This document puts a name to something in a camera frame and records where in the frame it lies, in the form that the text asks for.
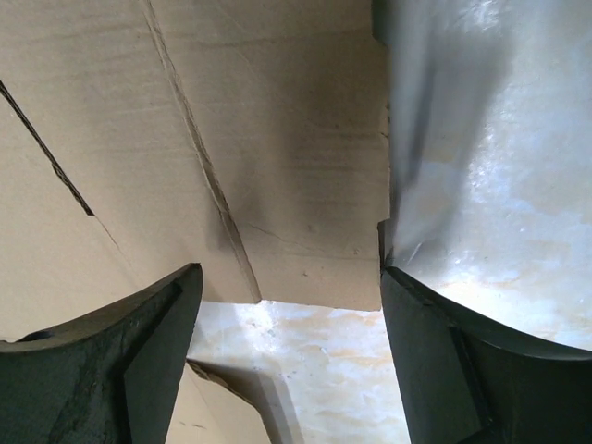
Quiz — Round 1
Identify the brown cardboard box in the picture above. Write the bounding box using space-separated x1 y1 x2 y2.
1 1 400 443

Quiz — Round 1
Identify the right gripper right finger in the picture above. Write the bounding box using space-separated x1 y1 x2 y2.
381 267 591 443

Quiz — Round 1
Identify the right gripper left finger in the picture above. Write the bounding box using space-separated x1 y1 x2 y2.
1 264 203 443

